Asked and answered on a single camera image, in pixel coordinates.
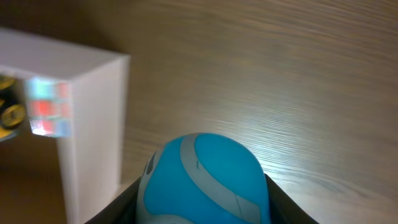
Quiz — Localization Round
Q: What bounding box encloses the blue white toy ball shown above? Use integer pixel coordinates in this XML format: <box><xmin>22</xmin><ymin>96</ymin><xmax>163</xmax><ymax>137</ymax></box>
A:
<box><xmin>135</xmin><ymin>133</ymin><xmax>271</xmax><ymax>224</ymax></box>

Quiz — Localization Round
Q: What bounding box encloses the colourful puzzle cube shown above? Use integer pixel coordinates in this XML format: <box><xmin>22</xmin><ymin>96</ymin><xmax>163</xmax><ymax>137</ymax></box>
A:
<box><xmin>24</xmin><ymin>77</ymin><xmax>71</xmax><ymax>138</ymax></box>

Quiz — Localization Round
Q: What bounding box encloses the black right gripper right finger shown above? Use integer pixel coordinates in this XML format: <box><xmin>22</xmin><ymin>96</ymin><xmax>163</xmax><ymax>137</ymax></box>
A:
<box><xmin>264</xmin><ymin>174</ymin><xmax>318</xmax><ymax>224</ymax></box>

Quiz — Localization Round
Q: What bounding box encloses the yellow grey toy truck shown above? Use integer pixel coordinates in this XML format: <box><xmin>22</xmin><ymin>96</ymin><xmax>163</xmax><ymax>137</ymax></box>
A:
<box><xmin>1</xmin><ymin>75</ymin><xmax>26</xmax><ymax>141</ymax></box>

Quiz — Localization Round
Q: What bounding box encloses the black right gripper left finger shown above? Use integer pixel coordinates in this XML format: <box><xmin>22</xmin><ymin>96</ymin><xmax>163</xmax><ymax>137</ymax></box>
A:
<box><xmin>85</xmin><ymin>177</ymin><xmax>141</xmax><ymax>224</ymax></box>

